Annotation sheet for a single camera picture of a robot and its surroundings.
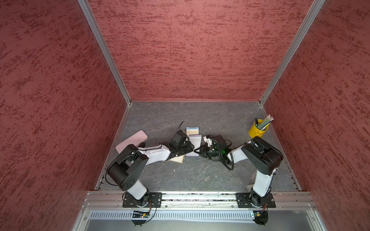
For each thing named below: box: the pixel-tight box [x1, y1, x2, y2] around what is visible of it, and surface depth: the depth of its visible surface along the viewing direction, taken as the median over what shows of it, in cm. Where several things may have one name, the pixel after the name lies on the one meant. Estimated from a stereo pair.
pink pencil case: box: [115, 129, 149, 154], surface depth 98 cm
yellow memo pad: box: [167, 154, 186, 164], surface depth 89 cm
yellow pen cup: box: [248, 119, 269, 139], surface depth 94 cm
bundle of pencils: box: [257, 114, 274, 131], surface depth 93 cm
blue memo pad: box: [185, 126, 199, 137], surface depth 103 cm
